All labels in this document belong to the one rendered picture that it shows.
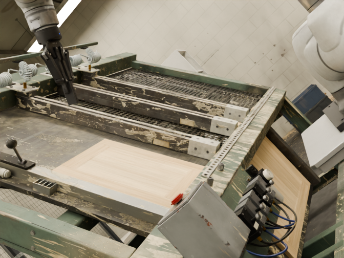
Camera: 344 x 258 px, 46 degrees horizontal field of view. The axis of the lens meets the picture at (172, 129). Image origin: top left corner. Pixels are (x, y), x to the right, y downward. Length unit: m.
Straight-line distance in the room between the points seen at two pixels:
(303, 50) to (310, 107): 4.50
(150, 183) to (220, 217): 0.57
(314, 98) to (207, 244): 4.93
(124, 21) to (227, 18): 1.78
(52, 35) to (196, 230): 0.71
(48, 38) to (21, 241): 0.59
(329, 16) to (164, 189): 0.79
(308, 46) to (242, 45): 5.54
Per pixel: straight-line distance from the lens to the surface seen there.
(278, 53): 6.75
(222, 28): 6.83
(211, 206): 0.96
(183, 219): 0.93
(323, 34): 1.12
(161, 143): 1.82
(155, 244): 1.13
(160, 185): 1.48
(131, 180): 1.49
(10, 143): 1.45
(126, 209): 1.32
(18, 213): 1.25
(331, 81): 1.30
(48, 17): 1.27
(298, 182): 2.75
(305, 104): 5.76
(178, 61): 5.51
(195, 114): 2.08
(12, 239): 1.29
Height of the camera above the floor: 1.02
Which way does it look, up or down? 3 degrees up
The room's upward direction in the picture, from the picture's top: 43 degrees counter-clockwise
